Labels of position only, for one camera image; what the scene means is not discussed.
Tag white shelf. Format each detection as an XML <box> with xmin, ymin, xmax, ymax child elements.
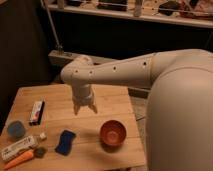
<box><xmin>41</xmin><ymin>0</ymin><xmax>213</xmax><ymax>29</ymax></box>

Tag orange ceramic bowl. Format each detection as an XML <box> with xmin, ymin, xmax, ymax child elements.
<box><xmin>100</xmin><ymin>120</ymin><xmax>127</xmax><ymax>147</ymax></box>

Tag metal pole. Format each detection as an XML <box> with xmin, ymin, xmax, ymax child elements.
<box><xmin>41</xmin><ymin>0</ymin><xmax>64</xmax><ymax>55</ymax></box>

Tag black and white box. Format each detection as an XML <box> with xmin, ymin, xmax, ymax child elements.
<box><xmin>29</xmin><ymin>101</ymin><xmax>45</xmax><ymax>125</ymax></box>

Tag small dark round lid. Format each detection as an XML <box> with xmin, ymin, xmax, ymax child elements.
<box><xmin>34</xmin><ymin>147</ymin><xmax>47</xmax><ymax>158</ymax></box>

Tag white tube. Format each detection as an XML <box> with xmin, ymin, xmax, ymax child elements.
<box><xmin>1</xmin><ymin>133</ymin><xmax>47</xmax><ymax>162</ymax></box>

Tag orange toy carrot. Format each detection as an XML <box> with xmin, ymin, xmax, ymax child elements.
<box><xmin>4</xmin><ymin>150</ymin><xmax>34</xmax><ymax>170</ymax></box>

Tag blue sponge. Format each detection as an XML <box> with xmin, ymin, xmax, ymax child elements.
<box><xmin>55</xmin><ymin>130</ymin><xmax>76</xmax><ymax>156</ymax></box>

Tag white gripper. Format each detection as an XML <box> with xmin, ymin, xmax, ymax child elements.
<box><xmin>72</xmin><ymin>84</ymin><xmax>98</xmax><ymax>115</ymax></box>

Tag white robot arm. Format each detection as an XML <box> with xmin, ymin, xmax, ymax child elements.
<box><xmin>61</xmin><ymin>49</ymin><xmax>213</xmax><ymax>171</ymax></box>

